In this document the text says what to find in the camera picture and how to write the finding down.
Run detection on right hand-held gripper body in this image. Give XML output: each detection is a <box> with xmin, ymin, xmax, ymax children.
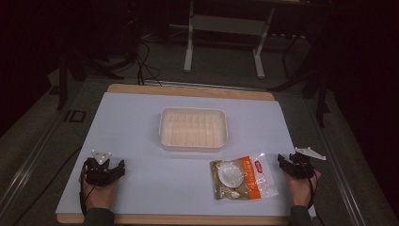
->
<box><xmin>289</xmin><ymin>146</ymin><xmax>327</xmax><ymax>181</ymax></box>

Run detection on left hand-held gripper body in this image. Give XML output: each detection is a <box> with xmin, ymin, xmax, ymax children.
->
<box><xmin>82</xmin><ymin>149</ymin><xmax>119</xmax><ymax>188</ymax></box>

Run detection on person's left hand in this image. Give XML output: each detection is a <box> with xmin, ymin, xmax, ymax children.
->
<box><xmin>78</xmin><ymin>174</ymin><xmax>120</xmax><ymax>212</ymax></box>

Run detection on person's right hand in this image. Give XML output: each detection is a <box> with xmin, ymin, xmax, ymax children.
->
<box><xmin>286</xmin><ymin>169</ymin><xmax>323</xmax><ymax>210</ymax></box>

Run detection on white table mat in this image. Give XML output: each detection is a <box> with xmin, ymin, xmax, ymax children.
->
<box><xmin>56</xmin><ymin>91</ymin><xmax>317</xmax><ymax>218</ymax></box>

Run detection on clear orange-labelled snack packet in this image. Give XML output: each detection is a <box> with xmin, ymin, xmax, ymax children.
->
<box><xmin>209</xmin><ymin>153</ymin><xmax>279</xmax><ymax>201</ymax></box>

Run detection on black metal stand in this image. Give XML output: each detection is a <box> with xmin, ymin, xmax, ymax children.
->
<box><xmin>268</xmin><ymin>27</ymin><xmax>334</xmax><ymax>129</ymax></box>

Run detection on white plastic tray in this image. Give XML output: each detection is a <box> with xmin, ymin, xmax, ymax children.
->
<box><xmin>158</xmin><ymin>106</ymin><xmax>229</xmax><ymax>153</ymax></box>

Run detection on white metal stand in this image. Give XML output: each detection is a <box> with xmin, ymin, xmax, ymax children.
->
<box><xmin>183</xmin><ymin>0</ymin><xmax>278</xmax><ymax>80</ymax></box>

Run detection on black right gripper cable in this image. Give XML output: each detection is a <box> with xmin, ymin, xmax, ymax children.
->
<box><xmin>299</xmin><ymin>154</ymin><xmax>326</xmax><ymax>226</ymax></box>

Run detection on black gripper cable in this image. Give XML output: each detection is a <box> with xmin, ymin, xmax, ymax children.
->
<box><xmin>299</xmin><ymin>154</ymin><xmax>326</xmax><ymax>226</ymax></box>
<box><xmin>79</xmin><ymin>163</ymin><xmax>95</xmax><ymax>217</ymax></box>

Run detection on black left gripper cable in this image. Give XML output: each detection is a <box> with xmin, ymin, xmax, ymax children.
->
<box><xmin>79</xmin><ymin>163</ymin><xmax>95</xmax><ymax>217</ymax></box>

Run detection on metal floor rail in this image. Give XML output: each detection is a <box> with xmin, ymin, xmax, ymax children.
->
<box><xmin>303</xmin><ymin>93</ymin><xmax>369</xmax><ymax>226</ymax></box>
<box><xmin>0</xmin><ymin>93</ymin><xmax>83</xmax><ymax>218</ymax></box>

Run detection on black floor cables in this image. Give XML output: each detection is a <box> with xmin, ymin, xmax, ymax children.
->
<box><xmin>125</xmin><ymin>18</ymin><xmax>165</xmax><ymax>88</ymax></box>

